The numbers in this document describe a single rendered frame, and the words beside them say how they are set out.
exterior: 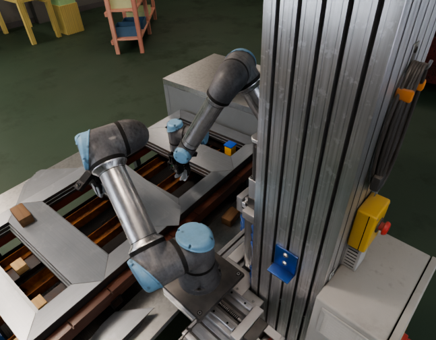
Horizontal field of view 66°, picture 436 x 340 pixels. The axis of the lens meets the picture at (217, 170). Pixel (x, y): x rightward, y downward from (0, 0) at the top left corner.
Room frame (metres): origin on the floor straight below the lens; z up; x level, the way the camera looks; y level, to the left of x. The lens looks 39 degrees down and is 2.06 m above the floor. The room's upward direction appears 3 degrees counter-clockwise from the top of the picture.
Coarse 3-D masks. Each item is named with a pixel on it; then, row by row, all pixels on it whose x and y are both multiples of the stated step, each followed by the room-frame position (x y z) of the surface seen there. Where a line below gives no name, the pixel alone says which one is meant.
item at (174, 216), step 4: (180, 208) 1.18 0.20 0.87; (172, 212) 1.16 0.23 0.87; (176, 212) 1.16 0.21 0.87; (180, 212) 1.16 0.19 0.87; (168, 216) 1.14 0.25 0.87; (172, 216) 1.14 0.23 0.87; (176, 216) 1.14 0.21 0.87; (160, 220) 1.11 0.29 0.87; (164, 220) 1.11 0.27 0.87; (168, 220) 1.11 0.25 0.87; (172, 220) 1.11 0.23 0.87; (176, 220) 1.11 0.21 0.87; (156, 224) 1.09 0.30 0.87; (160, 224) 1.09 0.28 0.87; (164, 224) 1.09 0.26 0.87; (168, 224) 1.09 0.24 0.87
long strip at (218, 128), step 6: (186, 114) 2.13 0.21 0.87; (192, 114) 2.12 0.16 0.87; (192, 120) 2.04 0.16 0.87; (216, 126) 1.94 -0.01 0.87; (222, 126) 1.94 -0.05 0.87; (216, 132) 1.87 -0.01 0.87; (222, 132) 1.87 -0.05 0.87; (228, 132) 1.86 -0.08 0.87; (234, 132) 1.86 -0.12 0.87; (240, 132) 1.85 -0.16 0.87; (234, 138) 1.79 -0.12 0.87; (240, 138) 1.78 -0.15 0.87; (246, 138) 1.78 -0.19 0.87
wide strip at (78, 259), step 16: (32, 208) 1.24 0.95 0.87; (48, 208) 1.23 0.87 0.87; (16, 224) 1.13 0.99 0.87; (32, 224) 1.13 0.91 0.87; (48, 224) 1.12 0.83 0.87; (64, 224) 1.12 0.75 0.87; (32, 240) 1.03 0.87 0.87; (48, 240) 1.02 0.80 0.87; (64, 240) 1.02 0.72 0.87; (80, 240) 1.01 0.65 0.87; (48, 256) 0.93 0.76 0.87; (64, 256) 0.93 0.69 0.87; (80, 256) 0.92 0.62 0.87; (96, 256) 0.92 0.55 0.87; (64, 272) 0.85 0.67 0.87; (80, 272) 0.84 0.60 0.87; (96, 272) 0.84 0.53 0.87
